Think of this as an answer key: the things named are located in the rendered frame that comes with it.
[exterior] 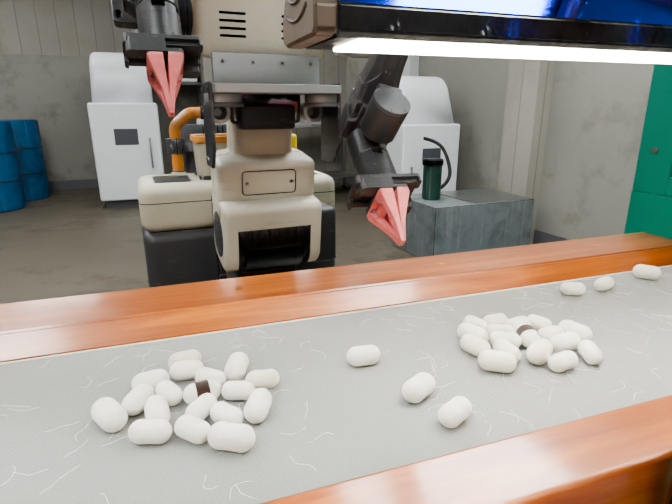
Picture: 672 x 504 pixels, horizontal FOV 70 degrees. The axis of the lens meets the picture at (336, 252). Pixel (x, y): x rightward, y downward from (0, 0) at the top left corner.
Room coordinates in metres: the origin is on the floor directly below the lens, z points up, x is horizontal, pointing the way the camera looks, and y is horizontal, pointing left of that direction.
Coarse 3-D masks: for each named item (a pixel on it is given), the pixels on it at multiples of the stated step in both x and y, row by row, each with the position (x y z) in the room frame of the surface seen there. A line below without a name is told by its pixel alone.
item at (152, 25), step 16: (144, 0) 0.71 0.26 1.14; (144, 16) 0.71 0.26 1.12; (160, 16) 0.71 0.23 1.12; (176, 16) 0.73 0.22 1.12; (128, 32) 0.67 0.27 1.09; (144, 32) 0.70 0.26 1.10; (160, 32) 0.70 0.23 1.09; (176, 32) 0.71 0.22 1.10; (192, 48) 0.71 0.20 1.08; (128, 64) 0.71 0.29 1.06; (144, 64) 0.72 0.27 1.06
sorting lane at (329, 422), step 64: (320, 320) 0.56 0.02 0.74; (384, 320) 0.56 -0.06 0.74; (448, 320) 0.56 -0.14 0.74; (576, 320) 0.56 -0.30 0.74; (640, 320) 0.56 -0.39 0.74; (0, 384) 0.41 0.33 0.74; (64, 384) 0.41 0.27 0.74; (128, 384) 0.41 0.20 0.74; (320, 384) 0.41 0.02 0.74; (384, 384) 0.41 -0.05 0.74; (448, 384) 0.41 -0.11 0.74; (512, 384) 0.41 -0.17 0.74; (576, 384) 0.41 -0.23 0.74; (640, 384) 0.41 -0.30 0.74; (0, 448) 0.32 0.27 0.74; (64, 448) 0.32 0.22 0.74; (128, 448) 0.32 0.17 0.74; (192, 448) 0.32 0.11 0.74; (256, 448) 0.32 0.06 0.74; (320, 448) 0.32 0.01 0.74; (384, 448) 0.32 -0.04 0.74; (448, 448) 0.32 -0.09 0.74
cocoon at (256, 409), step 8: (256, 392) 0.37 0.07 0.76; (264, 392) 0.37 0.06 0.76; (248, 400) 0.36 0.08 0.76; (256, 400) 0.35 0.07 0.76; (264, 400) 0.36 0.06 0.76; (248, 408) 0.35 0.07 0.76; (256, 408) 0.35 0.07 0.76; (264, 408) 0.35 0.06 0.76; (248, 416) 0.34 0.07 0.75; (256, 416) 0.34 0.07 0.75; (264, 416) 0.35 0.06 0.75
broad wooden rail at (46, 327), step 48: (576, 240) 0.85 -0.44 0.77; (624, 240) 0.85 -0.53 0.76; (144, 288) 0.61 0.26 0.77; (192, 288) 0.61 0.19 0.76; (240, 288) 0.61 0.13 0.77; (288, 288) 0.61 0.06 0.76; (336, 288) 0.61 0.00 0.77; (384, 288) 0.62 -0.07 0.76; (432, 288) 0.64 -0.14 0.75; (480, 288) 0.66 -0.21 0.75; (0, 336) 0.47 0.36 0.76; (48, 336) 0.48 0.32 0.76; (96, 336) 0.49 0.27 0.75; (144, 336) 0.50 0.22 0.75
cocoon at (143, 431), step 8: (136, 424) 0.32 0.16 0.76; (144, 424) 0.32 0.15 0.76; (152, 424) 0.32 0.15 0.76; (160, 424) 0.32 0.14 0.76; (168, 424) 0.33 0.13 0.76; (128, 432) 0.32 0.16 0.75; (136, 432) 0.32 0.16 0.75; (144, 432) 0.32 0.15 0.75; (152, 432) 0.32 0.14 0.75; (160, 432) 0.32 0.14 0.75; (168, 432) 0.32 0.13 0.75; (136, 440) 0.32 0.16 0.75; (144, 440) 0.32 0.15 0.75; (152, 440) 0.32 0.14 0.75; (160, 440) 0.32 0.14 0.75
